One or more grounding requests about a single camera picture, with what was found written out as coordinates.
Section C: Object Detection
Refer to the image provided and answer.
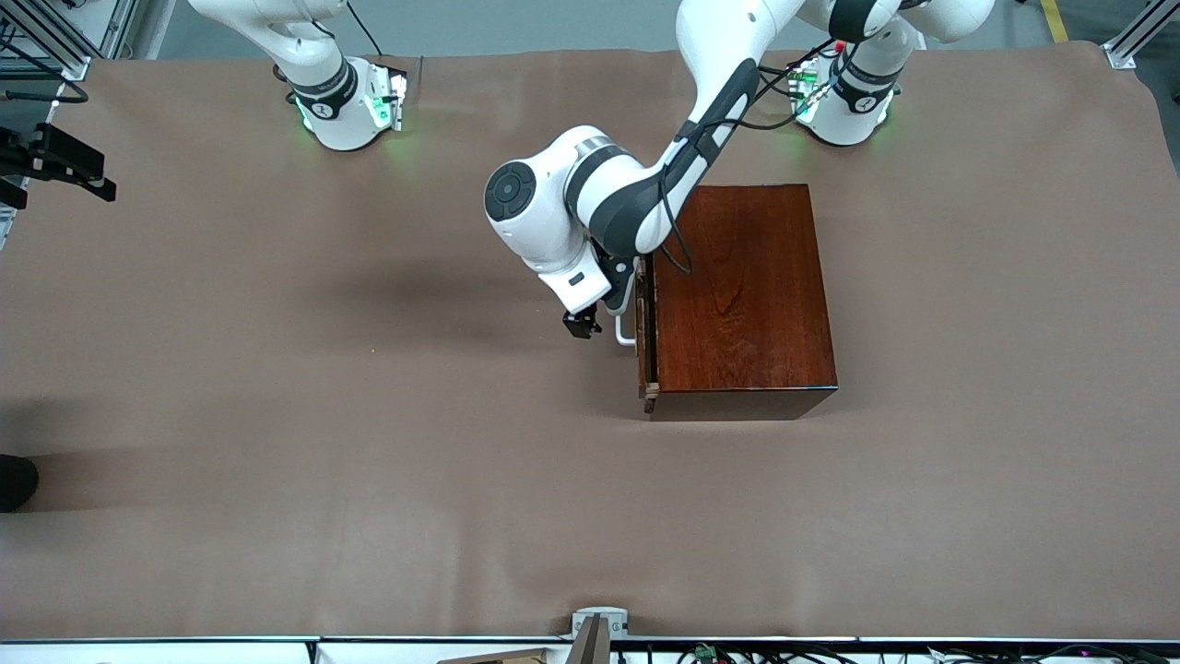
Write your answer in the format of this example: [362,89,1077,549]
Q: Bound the white metal drawer handle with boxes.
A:
[615,277,640,348]

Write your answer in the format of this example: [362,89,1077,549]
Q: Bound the wooden drawer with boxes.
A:
[636,254,661,413]

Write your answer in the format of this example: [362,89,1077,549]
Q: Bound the dark wooden drawer cabinet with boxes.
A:
[645,184,839,422]

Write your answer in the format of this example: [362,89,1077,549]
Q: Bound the brown table cover sheet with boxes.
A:
[0,46,1180,642]

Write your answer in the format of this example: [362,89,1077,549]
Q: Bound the black round knob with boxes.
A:
[0,454,40,513]

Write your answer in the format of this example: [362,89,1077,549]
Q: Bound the brown cardboard piece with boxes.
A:
[436,647,572,664]

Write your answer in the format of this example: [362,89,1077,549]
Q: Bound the black looped cable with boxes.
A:
[0,78,91,105]

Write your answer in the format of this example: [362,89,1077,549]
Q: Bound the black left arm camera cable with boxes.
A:
[656,37,840,276]

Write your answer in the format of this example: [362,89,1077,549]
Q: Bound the thick black base cable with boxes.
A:
[756,63,805,101]

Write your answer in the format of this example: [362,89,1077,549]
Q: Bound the thin black base cable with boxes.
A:
[344,0,388,58]

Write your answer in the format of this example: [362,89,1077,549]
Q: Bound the grey metal camera mount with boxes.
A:
[567,606,628,664]

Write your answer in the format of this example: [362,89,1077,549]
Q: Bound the tangled black cable bundle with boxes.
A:
[618,642,1180,664]

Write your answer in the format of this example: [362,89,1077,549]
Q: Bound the white table edge rail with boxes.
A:
[0,636,1180,664]

